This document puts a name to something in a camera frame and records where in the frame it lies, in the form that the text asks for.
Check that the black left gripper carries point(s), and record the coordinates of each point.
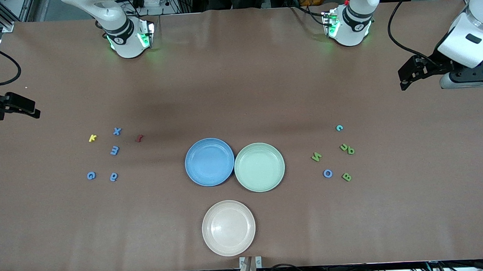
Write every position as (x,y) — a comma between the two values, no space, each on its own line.
(439,63)

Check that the blue foam letter G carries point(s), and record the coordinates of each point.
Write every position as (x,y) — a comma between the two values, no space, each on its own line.
(88,175)

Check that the blue foam letter X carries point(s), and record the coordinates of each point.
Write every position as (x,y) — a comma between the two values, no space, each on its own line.
(117,131)

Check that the blue foam letter M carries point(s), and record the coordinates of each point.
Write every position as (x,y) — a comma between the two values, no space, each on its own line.
(114,150)

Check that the green foam letter P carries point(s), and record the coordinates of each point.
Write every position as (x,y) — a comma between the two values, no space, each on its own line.
(350,150)

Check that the blue foam letter a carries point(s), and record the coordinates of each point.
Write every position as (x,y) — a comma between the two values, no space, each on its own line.
(113,177)

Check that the green foam letter B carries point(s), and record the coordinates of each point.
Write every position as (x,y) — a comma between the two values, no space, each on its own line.
(347,177)

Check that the green letter M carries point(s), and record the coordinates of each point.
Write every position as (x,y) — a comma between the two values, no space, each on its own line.
(316,157)

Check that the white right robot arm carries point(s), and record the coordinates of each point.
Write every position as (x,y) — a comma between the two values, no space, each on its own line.
(127,42)

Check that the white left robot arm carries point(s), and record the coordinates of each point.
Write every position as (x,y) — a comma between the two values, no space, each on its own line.
(353,29)

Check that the yellow foam letter K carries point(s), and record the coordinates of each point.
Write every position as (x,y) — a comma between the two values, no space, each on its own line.
(92,138)

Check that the teal foam letter C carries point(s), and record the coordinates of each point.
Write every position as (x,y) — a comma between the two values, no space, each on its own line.
(336,127)

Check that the red foam letter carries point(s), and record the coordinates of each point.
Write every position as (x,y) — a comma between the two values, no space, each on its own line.
(139,138)

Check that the blue foam letter O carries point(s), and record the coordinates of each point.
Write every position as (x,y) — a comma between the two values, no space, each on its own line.
(324,173)

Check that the white power strip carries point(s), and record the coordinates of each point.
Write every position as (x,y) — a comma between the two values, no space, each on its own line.
(151,0)

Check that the brown table cover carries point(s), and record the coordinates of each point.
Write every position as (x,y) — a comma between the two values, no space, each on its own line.
(239,90)

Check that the pale green plate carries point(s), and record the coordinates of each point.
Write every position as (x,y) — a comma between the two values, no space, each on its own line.
(259,167)

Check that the blue plate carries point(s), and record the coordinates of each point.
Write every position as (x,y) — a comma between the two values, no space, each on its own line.
(209,161)

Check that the beige plate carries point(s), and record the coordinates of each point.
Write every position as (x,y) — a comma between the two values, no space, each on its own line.
(228,228)

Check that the aluminium frame profile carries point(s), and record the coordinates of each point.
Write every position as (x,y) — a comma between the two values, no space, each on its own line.
(7,26)

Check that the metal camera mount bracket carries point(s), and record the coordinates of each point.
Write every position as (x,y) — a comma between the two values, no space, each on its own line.
(258,262)

